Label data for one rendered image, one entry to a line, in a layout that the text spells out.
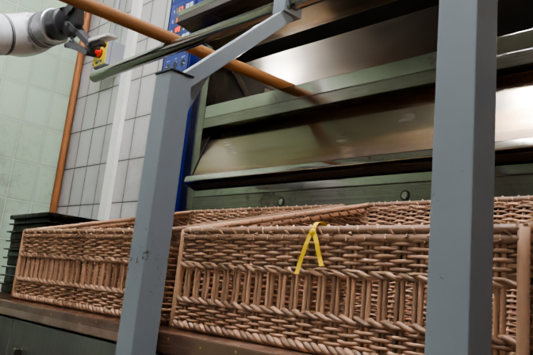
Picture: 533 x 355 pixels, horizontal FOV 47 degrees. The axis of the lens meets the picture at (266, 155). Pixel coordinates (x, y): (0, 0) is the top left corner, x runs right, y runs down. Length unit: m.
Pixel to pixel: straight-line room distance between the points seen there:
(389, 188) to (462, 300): 0.82
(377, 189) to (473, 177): 0.82
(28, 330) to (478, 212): 0.95
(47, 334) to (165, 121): 0.50
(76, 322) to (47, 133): 1.57
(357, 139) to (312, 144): 0.14
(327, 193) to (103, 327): 0.64
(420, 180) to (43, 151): 1.68
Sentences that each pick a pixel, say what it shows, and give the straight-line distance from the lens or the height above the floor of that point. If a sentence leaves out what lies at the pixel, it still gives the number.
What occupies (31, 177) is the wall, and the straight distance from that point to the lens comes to 2.56.
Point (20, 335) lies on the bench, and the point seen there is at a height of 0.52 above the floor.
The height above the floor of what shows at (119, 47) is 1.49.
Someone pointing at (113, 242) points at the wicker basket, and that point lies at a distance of 1.16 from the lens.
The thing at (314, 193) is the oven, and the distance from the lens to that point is 1.47.
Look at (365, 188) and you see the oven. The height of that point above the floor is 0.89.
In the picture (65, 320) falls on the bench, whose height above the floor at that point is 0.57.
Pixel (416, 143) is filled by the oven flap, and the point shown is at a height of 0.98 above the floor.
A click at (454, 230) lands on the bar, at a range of 0.55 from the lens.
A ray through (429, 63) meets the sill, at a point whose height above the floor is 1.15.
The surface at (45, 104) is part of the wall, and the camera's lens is 2.62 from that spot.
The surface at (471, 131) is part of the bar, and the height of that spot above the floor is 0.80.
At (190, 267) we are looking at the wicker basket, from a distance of 0.96.
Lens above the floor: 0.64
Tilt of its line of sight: 13 degrees up
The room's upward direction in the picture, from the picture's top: 6 degrees clockwise
